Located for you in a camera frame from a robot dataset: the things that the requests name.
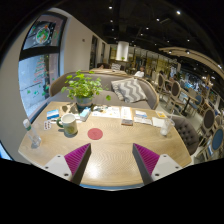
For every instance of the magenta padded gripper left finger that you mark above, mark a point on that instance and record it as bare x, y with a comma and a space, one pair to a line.
71, 166

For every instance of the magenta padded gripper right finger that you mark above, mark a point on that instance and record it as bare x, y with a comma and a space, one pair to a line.
152, 166

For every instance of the clear plastic water bottle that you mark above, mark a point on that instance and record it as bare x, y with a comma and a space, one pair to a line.
34, 137

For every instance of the red round coaster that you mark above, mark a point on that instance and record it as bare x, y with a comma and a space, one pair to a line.
95, 134

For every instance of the white napkin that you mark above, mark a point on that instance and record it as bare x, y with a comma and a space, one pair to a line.
157, 122

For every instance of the clear plastic cup with straw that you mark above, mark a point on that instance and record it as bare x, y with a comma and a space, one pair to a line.
167, 125

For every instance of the small brown card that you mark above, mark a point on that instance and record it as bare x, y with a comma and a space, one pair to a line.
127, 122

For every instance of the blue white brochure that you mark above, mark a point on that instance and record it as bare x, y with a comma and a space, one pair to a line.
141, 117

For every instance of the light blue box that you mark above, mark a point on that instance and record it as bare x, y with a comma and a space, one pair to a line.
85, 114

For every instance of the small playing card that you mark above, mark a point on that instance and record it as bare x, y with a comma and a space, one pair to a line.
47, 125

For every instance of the yellow card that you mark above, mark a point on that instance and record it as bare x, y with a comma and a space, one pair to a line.
161, 114

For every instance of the grey tufted armchair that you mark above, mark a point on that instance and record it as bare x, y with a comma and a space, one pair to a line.
187, 133

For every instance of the white leaflet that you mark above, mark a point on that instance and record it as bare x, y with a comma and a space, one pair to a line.
126, 113

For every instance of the blue white card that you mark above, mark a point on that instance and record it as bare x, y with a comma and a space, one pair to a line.
53, 114

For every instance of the white menu sheet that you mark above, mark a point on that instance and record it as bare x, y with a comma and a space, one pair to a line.
106, 111

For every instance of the wooden oval back chair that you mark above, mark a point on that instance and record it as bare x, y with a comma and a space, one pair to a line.
174, 96

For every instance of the blue seat wooden chair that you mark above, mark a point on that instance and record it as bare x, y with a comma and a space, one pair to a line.
213, 145

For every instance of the grey curved sofa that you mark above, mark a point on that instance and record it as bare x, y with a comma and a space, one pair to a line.
111, 94

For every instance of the grey chevron pillow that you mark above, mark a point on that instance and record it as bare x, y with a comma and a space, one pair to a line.
129, 90

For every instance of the green potted plant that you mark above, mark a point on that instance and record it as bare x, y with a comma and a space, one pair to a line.
83, 88

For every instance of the person in white shirt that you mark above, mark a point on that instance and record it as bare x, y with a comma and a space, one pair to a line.
140, 73

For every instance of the framed food poster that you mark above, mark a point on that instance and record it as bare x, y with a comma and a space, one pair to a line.
45, 31

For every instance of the white mug green handle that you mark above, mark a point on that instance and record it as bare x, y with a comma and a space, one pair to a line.
68, 123

